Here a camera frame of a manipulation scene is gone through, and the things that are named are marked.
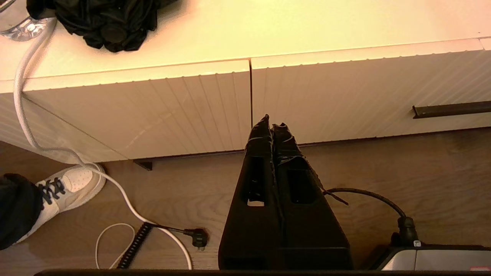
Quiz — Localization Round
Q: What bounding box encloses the thick white cable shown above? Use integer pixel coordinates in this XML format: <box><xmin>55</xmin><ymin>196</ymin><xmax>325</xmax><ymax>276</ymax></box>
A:
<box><xmin>13</xmin><ymin>18</ymin><xmax>192</xmax><ymax>270</ymax></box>

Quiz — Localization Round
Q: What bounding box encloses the white pull-out drawer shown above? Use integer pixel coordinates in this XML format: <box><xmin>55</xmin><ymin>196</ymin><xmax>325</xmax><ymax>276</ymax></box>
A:
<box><xmin>412</xmin><ymin>36</ymin><xmax>491</xmax><ymax>138</ymax></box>

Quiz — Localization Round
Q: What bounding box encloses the white sneaker with dark laces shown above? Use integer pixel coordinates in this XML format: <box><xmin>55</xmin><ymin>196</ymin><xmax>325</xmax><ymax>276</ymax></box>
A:
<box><xmin>15</xmin><ymin>163</ymin><xmax>107</xmax><ymax>244</ymax></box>

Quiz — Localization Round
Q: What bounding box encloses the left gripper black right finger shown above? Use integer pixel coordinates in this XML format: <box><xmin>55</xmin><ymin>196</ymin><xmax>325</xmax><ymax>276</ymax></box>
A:
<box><xmin>272</xmin><ymin>123</ymin><xmax>354</xmax><ymax>270</ymax></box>

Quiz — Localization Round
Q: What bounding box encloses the black coiled cable with plug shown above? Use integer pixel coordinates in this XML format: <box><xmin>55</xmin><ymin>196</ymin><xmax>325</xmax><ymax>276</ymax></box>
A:
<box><xmin>116</xmin><ymin>222</ymin><xmax>209</xmax><ymax>269</ymax></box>

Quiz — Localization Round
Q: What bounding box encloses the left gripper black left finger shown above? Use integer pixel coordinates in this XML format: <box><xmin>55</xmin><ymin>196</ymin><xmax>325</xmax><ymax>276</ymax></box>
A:
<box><xmin>218</xmin><ymin>114</ymin><xmax>285</xmax><ymax>270</ymax></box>

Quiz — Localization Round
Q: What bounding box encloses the clear glass vessel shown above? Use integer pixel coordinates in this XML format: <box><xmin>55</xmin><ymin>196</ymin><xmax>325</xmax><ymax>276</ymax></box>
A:
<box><xmin>0</xmin><ymin>0</ymin><xmax>48</xmax><ymax>42</ymax></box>

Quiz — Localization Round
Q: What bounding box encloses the white low cabinet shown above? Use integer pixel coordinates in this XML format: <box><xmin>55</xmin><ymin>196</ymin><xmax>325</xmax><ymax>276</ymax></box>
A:
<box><xmin>0</xmin><ymin>0</ymin><xmax>491</xmax><ymax>164</ymax></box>

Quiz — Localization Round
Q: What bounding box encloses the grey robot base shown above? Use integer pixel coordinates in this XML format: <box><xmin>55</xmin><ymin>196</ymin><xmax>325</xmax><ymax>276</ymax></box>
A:
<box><xmin>366</xmin><ymin>240</ymin><xmax>491</xmax><ymax>271</ymax></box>

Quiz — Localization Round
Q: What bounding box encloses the black cloth pile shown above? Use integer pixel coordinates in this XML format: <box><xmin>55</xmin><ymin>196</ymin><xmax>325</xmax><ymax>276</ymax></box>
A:
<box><xmin>26</xmin><ymin>0</ymin><xmax>181</xmax><ymax>53</ymax></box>

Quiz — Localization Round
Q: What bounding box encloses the dark trouser leg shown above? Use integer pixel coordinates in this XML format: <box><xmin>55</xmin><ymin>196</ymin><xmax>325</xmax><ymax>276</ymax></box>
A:
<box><xmin>0</xmin><ymin>173</ymin><xmax>43</xmax><ymax>250</ymax></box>

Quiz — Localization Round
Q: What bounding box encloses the black robot cable with connector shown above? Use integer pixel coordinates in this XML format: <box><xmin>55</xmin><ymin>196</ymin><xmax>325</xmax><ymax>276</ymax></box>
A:
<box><xmin>323</xmin><ymin>187</ymin><xmax>419</xmax><ymax>246</ymax></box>

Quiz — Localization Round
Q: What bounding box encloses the white ribbed cabinet front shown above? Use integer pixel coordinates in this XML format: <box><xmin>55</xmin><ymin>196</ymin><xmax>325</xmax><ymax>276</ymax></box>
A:
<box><xmin>22</xmin><ymin>59</ymin><xmax>252</xmax><ymax>161</ymax></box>
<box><xmin>250</xmin><ymin>38</ymin><xmax>484</xmax><ymax>145</ymax></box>

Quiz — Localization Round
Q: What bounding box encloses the thin white cable loop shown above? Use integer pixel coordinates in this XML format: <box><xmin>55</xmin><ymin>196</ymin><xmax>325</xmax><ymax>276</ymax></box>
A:
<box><xmin>95</xmin><ymin>223</ymin><xmax>137</xmax><ymax>269</ymax></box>

